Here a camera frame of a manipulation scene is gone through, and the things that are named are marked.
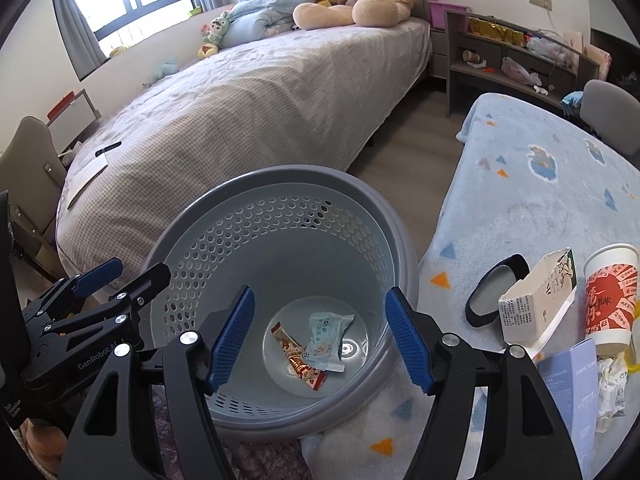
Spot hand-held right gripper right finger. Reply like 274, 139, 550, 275
384, 286, 583, 480

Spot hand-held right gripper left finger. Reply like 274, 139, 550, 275
59, 285, 257, 480

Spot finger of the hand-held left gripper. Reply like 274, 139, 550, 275
20, 257, 124, 333
40, 262, 172, 343

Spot grey perforated waste basket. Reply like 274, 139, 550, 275
141, 165, 420, 442

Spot white and green milk carton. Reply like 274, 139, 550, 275
498, 247, 577, 343

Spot white and red paper cup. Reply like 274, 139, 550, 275
582, 243, 640, 356

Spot person's left hand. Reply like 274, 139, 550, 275
26, 419, 69, 477

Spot red snack wrapper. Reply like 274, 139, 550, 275
271, 322, 326, 391

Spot white and blue wipe packet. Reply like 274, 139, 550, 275
305, 312, 355, 373

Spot white paper sheet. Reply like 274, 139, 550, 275
67, 152, 109, 211

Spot beige chair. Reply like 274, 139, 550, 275
0, 116, 68, 281

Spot pale blue leaflet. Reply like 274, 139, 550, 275
537, 337, 601, 476

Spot light blue printed blanket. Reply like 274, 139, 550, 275
300, 92, 640, 480

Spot crumpled white paper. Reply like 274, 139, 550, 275
595, 355, 629, 433

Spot bed with grey checked cover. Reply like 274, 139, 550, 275
55, 0, 434, 293

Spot small blue plush toy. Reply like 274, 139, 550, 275
154, 57, 181, 81

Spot small green plush doll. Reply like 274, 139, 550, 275
197, 10, 231, 60

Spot grey shelf unit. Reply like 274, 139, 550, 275
445, 9, 601, 118

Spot light blue quilt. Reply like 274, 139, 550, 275
220, 0, 333, 48

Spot teal cloth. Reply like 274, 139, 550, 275
560, 91, 585, 116

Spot grey nightstand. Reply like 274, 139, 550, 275
429, 25, 449, 81

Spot pink plastic bag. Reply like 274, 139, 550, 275
501, 56, 542, 86

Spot grey upholstered chair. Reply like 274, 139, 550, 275
580, 80, 640, 158

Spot golden snack packets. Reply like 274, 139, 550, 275
467, 16, 526, 47

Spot white plastic bag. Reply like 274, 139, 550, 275
525, 32, 576, 61

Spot pink storage box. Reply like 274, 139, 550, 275
428, 1, 472, 31

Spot pink paper bag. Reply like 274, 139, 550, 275
582, 42, 612, 81

